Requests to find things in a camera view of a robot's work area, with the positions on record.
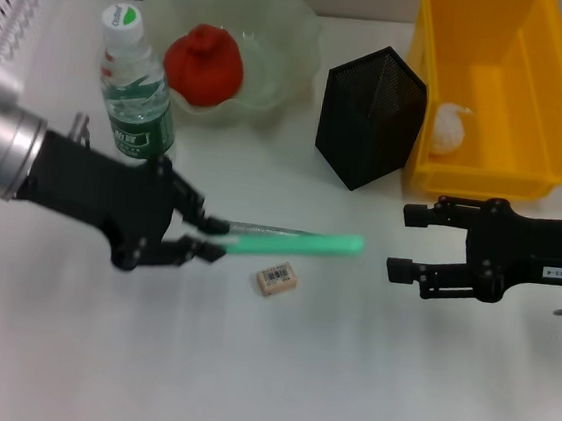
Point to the beige eraser with barcode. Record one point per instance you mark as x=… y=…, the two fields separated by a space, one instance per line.
x=277 y=281

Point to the red-orange fruit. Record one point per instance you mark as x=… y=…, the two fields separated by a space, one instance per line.
x=200 y=71

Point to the grey marker pen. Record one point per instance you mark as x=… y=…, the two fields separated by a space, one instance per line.
x=269 y=228

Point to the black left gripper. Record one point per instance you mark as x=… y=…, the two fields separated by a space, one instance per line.
x=102 y=192

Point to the green pen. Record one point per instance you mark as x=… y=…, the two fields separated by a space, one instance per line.
x=307 y=243

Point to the yellow plastic bin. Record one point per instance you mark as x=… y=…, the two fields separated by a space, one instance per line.
x=524 y=95

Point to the pale green glass bowl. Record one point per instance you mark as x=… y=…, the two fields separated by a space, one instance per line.
x=278 y=44

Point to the clear bottle with green label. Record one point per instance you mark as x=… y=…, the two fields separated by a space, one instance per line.
x=137 y=100

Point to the white paper ball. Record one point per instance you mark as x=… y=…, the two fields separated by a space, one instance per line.
x=448 y=130

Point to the black mesh pen holder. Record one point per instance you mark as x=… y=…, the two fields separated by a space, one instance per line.
x=365 y=129

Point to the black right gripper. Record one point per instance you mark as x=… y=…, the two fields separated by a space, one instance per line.
x=533 y=252

